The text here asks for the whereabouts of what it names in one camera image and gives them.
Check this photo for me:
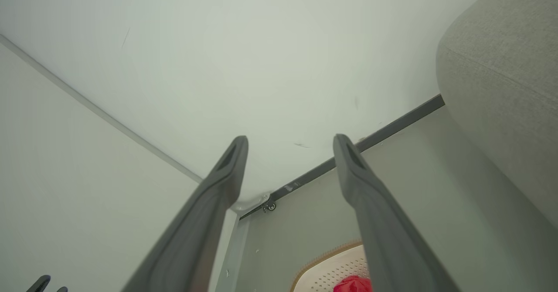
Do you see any cream perforated laundry basket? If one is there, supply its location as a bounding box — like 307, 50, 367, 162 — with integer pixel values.
290, 240, 371, 292

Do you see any black baseboard strip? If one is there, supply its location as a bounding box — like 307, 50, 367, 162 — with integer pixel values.
239, 94, 446, 220

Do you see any grey fabric sofa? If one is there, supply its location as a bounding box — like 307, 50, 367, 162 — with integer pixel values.
436, 0, 558, 230

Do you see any red Bulls jersey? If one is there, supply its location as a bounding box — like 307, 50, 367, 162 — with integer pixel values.
333, 275, 373, 292

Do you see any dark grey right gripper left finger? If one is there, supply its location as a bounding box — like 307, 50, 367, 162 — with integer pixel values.
122, 136, 249, 292

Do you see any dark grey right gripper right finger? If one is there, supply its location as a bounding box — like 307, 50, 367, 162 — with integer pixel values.
333, 134, 461, 292

